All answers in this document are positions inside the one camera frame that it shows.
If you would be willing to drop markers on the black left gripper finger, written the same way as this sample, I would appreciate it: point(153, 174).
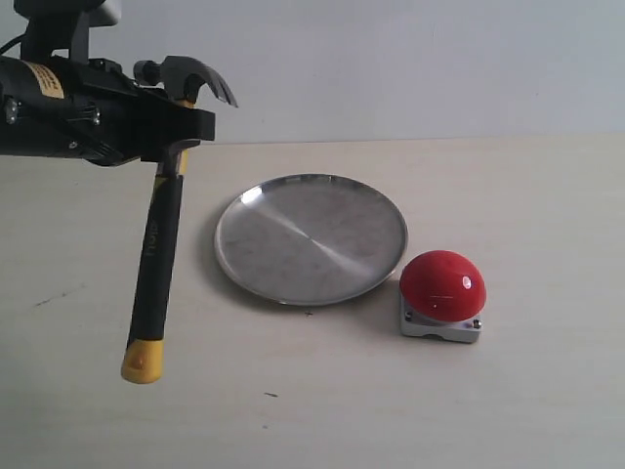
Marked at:
point(160, 128)

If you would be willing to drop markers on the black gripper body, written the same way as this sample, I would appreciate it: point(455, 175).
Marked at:
point(65, 109)

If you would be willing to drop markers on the yellow black claw hammer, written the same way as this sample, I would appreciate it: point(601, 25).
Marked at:
point(182, 78)

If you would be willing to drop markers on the red dome push button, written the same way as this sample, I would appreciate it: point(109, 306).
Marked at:
point(441, 295)

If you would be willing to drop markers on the round steel plate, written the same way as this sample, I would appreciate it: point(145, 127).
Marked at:
point(310, 240)

